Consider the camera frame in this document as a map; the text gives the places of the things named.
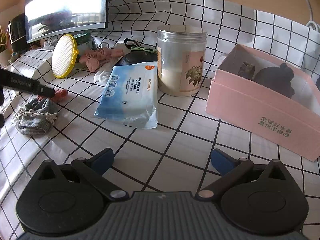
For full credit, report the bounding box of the grey lace sock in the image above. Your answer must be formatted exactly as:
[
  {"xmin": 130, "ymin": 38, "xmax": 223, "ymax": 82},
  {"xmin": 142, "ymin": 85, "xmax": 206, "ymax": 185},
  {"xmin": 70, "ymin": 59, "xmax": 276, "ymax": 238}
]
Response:
[{"xmin": 12, "ymin": 98, "xmax": 58, "ymax": 136}]

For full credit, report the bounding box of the red orange cloth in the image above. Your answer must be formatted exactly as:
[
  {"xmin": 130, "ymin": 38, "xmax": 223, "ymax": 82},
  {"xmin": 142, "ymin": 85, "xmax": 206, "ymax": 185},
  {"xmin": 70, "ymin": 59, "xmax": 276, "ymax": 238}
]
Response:
[{"xmin": 37, "ymin": 89, "xmax": 68, "ymax": 103}]

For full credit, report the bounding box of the blue wet wipes pack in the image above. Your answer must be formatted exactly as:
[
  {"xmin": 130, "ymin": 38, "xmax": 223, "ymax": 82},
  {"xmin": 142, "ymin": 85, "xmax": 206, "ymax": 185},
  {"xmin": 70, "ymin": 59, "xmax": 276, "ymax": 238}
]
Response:
[{"xmin": 94, "ymin": 61, "xmax": 158, "ymax": 129}]

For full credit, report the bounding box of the black plush item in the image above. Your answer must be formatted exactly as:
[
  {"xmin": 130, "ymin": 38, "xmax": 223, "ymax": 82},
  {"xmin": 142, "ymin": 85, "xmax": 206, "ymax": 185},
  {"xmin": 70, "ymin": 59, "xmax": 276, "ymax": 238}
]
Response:
[{"xmin": 253, "ymin": 63, "xmax": 295, "ymax": 99}]

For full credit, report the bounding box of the black blue pouch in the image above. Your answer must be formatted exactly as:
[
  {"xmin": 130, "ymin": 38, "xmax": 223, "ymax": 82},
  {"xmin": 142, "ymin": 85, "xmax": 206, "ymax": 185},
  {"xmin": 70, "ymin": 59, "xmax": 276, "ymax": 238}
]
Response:
[{"xmin": 116, "ymin": 38, "xmax": 157, "ymax": 66}]

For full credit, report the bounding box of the green hair tie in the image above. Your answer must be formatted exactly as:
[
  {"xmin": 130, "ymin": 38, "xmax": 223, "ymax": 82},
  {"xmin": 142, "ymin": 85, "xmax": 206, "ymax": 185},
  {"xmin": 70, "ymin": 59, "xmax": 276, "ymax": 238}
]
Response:
[{"xmin": 130, "ymin": 45, "xmax": 158, "ymax": 53}]

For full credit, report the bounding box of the black round speaker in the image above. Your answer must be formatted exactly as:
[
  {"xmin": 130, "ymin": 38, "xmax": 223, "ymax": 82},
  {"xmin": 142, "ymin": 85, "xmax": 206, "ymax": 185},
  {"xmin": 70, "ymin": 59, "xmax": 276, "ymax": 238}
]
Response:
[{"xmin": 9, "ymin": 13, "xmax": 27, "ymax": 53}]

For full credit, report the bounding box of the pink cardboard box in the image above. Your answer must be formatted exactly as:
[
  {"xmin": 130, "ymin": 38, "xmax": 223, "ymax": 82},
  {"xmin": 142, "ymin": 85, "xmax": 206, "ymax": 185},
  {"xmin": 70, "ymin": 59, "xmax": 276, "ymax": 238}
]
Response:
[{"xmin": 206, "ymin": 44, "xmax": 319, "ymax": 161}]

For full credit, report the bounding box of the black computer monitor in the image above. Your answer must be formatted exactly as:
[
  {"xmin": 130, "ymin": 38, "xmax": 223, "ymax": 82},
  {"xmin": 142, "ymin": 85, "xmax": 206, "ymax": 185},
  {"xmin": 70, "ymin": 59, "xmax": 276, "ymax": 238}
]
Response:
[{"xmin": 24, "ymin": 0, "xmax": 107, "ymax": 43}]

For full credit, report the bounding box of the green lid glass jar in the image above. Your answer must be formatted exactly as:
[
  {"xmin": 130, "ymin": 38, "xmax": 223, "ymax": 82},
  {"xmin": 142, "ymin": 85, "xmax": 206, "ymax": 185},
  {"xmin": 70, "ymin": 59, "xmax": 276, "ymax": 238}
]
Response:
[{"xmin": 73, "ymin": 33, "xmax": 97, "ymax": 56}]

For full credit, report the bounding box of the white black grid tablecloth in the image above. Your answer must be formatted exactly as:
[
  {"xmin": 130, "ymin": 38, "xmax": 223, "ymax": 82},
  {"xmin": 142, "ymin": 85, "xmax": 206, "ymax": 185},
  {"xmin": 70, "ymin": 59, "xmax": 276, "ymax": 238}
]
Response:
[{"xmin": 1, "ymin": 0, "xmax": 319, "ymax": 239}]

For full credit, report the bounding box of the clear plastic powder jar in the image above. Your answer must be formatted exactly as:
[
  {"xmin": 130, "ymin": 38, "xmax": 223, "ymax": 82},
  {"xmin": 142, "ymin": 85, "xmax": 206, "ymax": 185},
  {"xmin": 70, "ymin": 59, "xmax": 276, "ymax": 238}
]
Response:
[{"xmin": 157, "ymin": 24, "xmax": 207, "ymax": 97}]

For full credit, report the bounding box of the white power cable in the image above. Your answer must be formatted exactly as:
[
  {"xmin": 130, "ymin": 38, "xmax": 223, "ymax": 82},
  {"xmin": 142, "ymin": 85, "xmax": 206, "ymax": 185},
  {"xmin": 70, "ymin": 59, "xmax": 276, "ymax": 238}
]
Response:
[{"xmin": 293, "ymin": 0, "xmax": 320, "ymax": 32}]

